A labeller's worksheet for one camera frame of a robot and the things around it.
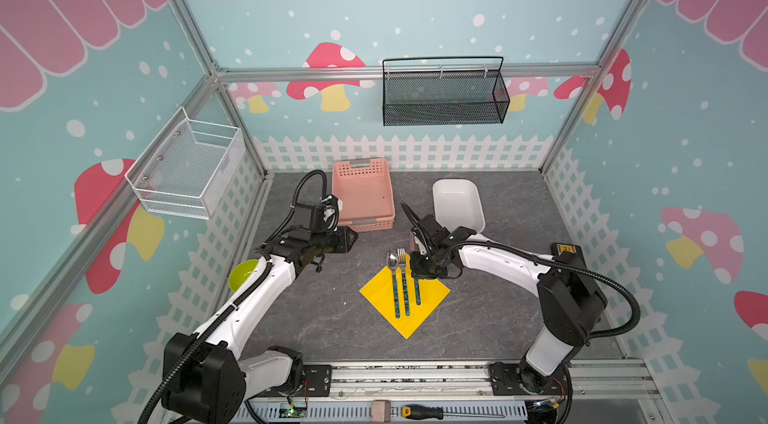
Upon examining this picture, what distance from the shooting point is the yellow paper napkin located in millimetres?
848

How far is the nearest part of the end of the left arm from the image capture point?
0.58m

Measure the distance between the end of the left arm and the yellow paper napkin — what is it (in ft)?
0.70
